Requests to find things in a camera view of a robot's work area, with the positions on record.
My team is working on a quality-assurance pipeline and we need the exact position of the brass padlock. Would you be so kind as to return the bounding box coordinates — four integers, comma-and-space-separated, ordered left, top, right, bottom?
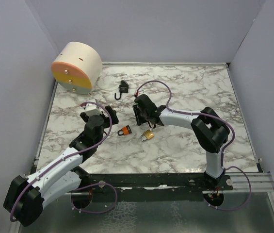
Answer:
140, 129, 154, 142

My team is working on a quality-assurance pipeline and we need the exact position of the orange and black padlock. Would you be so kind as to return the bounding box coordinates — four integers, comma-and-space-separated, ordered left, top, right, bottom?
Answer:
117, 125, 132, 136

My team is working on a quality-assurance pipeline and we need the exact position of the black Kaijing padlock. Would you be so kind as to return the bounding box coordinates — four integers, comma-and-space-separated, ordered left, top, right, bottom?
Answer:
114, 80, 129, 100

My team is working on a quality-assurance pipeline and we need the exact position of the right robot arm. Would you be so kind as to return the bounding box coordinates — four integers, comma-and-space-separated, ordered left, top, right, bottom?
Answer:
133, 94, 230, 190

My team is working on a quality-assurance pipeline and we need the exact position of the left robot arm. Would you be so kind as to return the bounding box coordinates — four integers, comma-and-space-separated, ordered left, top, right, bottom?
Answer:
3, 102, 119, 226

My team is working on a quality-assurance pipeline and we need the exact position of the cream cylinder with coloured face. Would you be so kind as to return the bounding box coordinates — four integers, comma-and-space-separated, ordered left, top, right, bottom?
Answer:
51, 42, 102, 95

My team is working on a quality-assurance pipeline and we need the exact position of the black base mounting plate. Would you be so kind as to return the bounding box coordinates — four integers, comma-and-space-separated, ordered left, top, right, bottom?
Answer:
61, 173, 234, 202

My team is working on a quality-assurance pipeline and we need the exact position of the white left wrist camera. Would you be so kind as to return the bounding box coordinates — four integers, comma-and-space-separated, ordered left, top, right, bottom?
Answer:
80, 99, 102, 117

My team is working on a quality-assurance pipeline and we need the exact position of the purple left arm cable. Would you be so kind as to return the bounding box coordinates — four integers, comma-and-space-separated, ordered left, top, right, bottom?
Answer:
10, 101, 118, 222

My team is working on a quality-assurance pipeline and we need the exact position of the aluminium frame rail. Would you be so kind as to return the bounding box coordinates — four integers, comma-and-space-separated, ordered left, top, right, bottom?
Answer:
227, 172, 274, 193

